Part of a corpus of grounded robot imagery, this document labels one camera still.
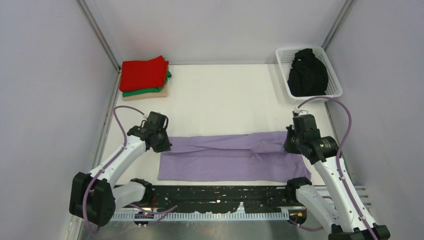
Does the lavender t-shirt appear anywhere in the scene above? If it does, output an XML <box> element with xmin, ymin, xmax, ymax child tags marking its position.
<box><xmin>158</xmin><ymin>131</ymin><xmax>312</xmax><ymax>182</ymax></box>

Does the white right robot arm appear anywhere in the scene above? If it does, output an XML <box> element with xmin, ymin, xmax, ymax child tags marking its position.
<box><xmin>284</xmin><ymin>113</ymin><xmax>391</xmax><ymax>240</ymax></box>

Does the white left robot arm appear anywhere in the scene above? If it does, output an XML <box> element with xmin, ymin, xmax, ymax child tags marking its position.
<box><xmin>69</xmin><ymin>111</ymin><xmax>172</xmax><ymax>227</ymax></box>

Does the beige folded t-shirt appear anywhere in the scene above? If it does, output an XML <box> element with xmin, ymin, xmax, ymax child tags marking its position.
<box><xmin>122</xmin><ymin>85</ymin><xmax>168</xmax><ymax>101</ymax></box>

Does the green folded t-shirt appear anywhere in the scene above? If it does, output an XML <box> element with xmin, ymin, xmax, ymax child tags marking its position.
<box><xmin>122</xmin><ymin>70</ymin><xmax>172</xmax><ymax>97</ymax></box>

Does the red folded t-shirt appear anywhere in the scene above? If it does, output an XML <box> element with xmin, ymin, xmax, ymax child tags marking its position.
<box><xmin>119</xmin><ymin>55</ymin><xmax>169</xmax><ymax>93</ymax></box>

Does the black t-shirt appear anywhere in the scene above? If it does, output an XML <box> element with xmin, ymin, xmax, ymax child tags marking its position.
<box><xmin>287</xmin><ymin>48</ymin><xmax>329</xmax><ymax>97</ymax></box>

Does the white plastic basket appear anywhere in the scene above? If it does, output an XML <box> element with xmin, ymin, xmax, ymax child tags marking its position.
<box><xmin>275</xmin><ymin>45</ymin><xmax>343</xmax><ymax>104</ymax></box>

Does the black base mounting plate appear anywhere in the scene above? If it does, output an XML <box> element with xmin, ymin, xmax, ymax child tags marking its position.
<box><xmin>134</xmin><ymin>185</ymin><xmax>304</xmax><ymax>214</ymax></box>

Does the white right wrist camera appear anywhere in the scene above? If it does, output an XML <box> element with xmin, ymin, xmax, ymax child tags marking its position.
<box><xmin>292</xmin><ymin>108</ymin><xmax>310</xmax><ymax>117</ymax></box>

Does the aluminium front rail frame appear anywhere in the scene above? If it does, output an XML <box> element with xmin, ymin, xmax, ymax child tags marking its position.
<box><xmin>70</xmin><ymin>185</ymin><xmax>372</xmax><ymax>212</ymax></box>

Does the white slotted cable duct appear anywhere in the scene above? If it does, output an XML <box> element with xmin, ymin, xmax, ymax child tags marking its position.
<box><xmin>111</xmin><ymin>209</ymin><xmax>290</xmax><ymax>222</ymax></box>

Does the right aluminium corner post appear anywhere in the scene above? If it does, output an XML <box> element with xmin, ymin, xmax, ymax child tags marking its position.
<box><xmin>321</xmin><ymin>0</ymin><xmax>357</xmax><ymax>51</ymax></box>

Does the aluminium corner post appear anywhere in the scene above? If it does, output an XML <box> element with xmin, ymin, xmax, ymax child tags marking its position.
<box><xmin>321</xmin><ymin>0</ymin><xmax>357</xmax><ymax>51</ymax></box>
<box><xmin>76</xmin><ymin>0</ymin><xmax>121</xmax><ymax>72</ymax></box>

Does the left aluminium corner post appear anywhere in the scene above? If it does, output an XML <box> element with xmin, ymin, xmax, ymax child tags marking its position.
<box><xmin>76</xmin><ymin>0</ymin><xmax>121</xmax><ymax>72</ymax></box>

